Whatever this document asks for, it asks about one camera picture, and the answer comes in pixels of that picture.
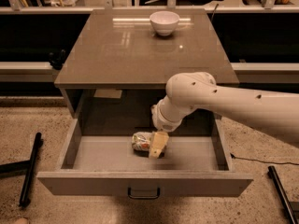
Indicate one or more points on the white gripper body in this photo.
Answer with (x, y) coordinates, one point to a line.
(163, 122)

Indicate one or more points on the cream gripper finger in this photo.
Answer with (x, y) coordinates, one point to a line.
(158, 143)

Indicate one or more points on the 7up soda can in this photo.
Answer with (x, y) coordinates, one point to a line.
(141, 141)

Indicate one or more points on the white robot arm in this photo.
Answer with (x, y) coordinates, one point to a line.
(273, 113)

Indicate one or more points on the open grey top drawer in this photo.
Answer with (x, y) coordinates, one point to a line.
(108, 166)

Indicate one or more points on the grey cabinet counter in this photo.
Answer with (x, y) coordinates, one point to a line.
(118, 49)

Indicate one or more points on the white paper label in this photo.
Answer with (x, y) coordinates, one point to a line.
(109, 94)

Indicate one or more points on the white bowl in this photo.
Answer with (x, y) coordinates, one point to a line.
(164, 22)

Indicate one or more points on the black stand leg right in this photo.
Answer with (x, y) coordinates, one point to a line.
(291, 209)

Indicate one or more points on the black stand leg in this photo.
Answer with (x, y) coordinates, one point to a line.
(26, 168)
(291, 209)

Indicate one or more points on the black clamp object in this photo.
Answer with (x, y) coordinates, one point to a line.
(57, 59)

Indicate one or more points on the black stand leg left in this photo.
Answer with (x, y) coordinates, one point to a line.
(26, 168)

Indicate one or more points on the black drawer handle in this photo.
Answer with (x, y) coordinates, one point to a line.
(138, 194)

